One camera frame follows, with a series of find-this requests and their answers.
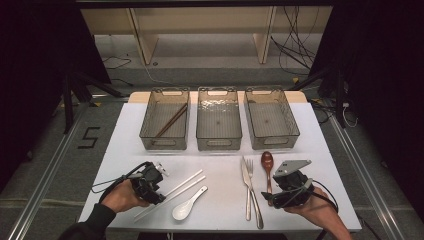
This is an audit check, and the white floor cable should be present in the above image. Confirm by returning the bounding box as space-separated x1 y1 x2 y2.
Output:
126 53 176 87

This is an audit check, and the person's right hand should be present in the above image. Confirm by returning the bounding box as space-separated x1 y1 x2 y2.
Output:
283 186 338 223

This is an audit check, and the bundle of black cables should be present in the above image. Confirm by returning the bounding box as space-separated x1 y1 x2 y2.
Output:
269 5 321 76

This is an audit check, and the black frame bar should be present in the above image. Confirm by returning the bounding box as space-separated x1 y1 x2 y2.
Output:
74 0 334 8

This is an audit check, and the dark curtain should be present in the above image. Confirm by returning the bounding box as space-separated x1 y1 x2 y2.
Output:
308 0 424 221
0 0 113 194

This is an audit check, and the smoky transparent plastic bin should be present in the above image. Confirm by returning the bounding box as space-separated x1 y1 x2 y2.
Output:
243 86 301 151
139 86 192 152
195 85 243 152

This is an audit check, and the person's left hand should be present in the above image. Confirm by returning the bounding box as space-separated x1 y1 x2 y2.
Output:
100 179 149 214

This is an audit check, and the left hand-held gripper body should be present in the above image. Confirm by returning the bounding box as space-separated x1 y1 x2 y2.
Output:
129 161 170 198

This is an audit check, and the brown wooden spoon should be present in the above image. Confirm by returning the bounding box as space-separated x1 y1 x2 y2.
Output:
260 150 275 208

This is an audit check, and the white chopstick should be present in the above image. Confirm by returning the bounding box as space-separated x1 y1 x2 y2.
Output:
133 169 204 219
133 175 207 224

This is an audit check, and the black floor cable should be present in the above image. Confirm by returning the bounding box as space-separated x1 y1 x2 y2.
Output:
100 55 133 70

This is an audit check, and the steel table knife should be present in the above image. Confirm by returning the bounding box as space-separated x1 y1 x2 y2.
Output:
240 155 265 230

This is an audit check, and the black metal stand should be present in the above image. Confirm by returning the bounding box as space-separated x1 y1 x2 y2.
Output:
61 71 125 134
289 61 348 129

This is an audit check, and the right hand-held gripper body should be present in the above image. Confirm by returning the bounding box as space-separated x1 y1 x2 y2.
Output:
271 159 315 210

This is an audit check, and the aluminium floor rail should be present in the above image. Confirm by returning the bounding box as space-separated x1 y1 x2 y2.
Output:
328 114 406 240
6 103 93 240

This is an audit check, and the white ceramic spoon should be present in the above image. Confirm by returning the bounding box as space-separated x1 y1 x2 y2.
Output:
171 185 209 222

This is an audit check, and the beige wooden desk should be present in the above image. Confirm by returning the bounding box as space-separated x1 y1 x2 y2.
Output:
79 5 334 66

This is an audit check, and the steel fork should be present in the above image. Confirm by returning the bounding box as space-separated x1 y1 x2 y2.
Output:
245 158 255 222

